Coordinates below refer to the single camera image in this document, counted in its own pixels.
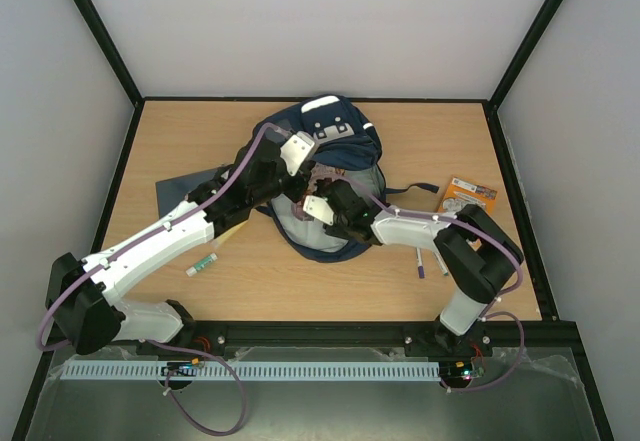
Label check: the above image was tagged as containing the green marker pen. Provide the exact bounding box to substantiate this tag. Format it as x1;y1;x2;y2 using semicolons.
433;252;449;276

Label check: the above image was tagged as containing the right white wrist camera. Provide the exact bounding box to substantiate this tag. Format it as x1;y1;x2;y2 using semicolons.
303;195;335;226

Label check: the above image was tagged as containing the black aluminium frame rail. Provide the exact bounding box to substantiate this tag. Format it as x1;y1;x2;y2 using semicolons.
194;320;581;347

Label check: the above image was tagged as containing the orange illustrated paperback book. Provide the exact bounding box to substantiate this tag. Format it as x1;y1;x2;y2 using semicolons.
437;176;498;214

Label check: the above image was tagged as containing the light blue slotted cable duct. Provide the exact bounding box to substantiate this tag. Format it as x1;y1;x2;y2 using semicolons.
60;360;440;382

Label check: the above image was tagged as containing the purple marker pen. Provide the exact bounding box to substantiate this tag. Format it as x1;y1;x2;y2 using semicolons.
416;248;425;279

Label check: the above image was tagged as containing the green white glue stick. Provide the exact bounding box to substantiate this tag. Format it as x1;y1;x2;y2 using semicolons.
186;253;218;277

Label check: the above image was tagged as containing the pink illustrated paperback book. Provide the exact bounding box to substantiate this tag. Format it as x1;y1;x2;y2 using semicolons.
292;163;346;222

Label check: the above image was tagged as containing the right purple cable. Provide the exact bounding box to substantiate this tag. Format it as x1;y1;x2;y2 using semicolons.
329;173;526;394

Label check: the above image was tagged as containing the navy blue student backpack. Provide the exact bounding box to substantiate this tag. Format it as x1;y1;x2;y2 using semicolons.
252;93;440;263

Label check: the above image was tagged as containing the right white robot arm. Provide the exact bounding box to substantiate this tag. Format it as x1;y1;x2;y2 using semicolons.
303;179;524;353

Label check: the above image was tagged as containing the yellow highlighter marker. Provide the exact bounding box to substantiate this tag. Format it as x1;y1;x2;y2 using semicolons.
211;221;247;250

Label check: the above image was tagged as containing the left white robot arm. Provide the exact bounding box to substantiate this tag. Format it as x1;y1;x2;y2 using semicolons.
48;132;317;355

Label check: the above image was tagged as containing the dark blue hardcover book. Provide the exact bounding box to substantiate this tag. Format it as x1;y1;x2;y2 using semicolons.
155;165;228;218

